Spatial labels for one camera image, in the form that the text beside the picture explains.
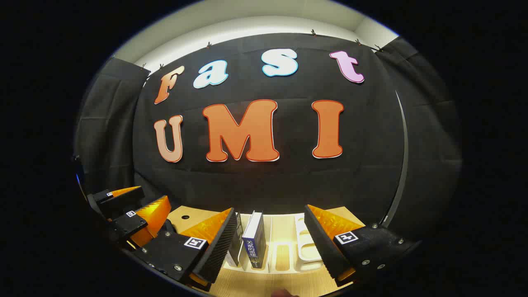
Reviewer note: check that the white bookshelf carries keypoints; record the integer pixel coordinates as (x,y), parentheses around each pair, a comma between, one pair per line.
(306,253)

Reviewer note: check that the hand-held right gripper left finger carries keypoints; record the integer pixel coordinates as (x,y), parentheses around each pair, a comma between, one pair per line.
(214,255)

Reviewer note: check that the blue cover book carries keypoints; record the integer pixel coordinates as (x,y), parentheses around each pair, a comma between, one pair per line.
(255,239)

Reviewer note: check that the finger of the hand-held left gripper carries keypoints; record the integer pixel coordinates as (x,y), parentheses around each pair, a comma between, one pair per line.
(119,203)
(130,226)

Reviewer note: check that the grey portrait cover book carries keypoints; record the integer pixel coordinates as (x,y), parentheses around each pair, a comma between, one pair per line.
(236,247)

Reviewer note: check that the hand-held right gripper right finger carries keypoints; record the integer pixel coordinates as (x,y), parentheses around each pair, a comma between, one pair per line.
(326,247)

